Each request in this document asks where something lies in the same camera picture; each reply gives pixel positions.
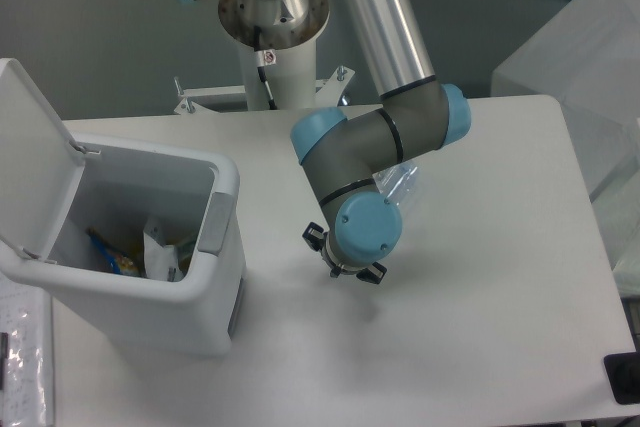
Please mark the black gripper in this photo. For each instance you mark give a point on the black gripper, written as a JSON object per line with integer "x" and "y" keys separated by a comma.
{"x": 318, "y": 241}

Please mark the crushed clear plastic bottle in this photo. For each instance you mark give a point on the crushed clear plastic bottle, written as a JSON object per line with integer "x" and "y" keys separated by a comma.
{"x": 397, "y": 184}

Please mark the white paper wrapper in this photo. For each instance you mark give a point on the white paper wrapper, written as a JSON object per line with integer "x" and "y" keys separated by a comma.
{"x": 160, "y": 260}

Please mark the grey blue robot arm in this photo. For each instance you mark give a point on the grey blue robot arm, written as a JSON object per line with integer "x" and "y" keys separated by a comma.
{"x": 339, "y": 155}

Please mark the white trash can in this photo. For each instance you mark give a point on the white trash can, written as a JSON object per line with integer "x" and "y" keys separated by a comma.
{"x": 141, "y": 240}

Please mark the white trash can lid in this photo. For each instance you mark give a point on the white trash can lid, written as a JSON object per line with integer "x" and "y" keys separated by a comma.
{"x": 42, "y": 165}

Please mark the colourful snack wrapper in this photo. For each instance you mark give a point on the colourful snack wrapper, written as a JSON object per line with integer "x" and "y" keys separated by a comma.
{"x": 119, "y": 262}

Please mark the black device at edge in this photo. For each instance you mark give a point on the black device at edge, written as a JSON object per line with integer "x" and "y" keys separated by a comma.
{"x": 622, "y": 370}

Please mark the white paper notebook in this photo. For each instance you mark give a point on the white paper notebook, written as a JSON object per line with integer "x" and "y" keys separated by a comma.
{"x": 27, "y": 370}

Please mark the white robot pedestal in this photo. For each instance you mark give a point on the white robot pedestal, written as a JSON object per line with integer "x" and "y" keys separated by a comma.
{"x": 285, "y": 78}

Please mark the white pedestal foot frame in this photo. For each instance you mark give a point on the white pedestal foot frame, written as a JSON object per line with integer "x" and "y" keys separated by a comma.
{"x": 329, "y": 93}

